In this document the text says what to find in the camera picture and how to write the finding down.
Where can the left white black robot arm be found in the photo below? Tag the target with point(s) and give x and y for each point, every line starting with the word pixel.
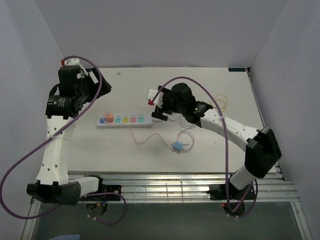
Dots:
pixel 77 86

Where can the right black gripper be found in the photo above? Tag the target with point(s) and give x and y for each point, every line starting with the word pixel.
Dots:
pixel 167 94

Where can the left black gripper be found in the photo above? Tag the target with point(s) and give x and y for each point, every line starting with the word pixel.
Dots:
pixel 96 86

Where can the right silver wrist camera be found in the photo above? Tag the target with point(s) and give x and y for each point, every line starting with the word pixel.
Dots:
pixel 155 98

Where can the white colourful power strip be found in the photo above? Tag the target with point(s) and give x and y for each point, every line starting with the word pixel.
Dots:
pixel 126 120

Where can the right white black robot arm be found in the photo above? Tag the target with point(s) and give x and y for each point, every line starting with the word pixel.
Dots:
pixel 260 146

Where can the blue charger plug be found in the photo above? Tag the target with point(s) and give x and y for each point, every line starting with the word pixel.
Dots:
pixel 177 146

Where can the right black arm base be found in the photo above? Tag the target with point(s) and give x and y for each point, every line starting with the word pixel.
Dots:
pixel 218 192

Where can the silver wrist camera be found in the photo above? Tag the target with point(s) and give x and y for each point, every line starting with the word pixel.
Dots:
pixel 155 98
pixel 75 62

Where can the right blue corner label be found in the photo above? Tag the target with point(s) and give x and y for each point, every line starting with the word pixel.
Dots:
pixel 237 69

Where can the pink charger plug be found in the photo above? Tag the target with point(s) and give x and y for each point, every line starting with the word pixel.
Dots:
pixel 109 117

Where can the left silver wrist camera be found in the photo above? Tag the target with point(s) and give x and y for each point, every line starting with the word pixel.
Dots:
pixel 75 62

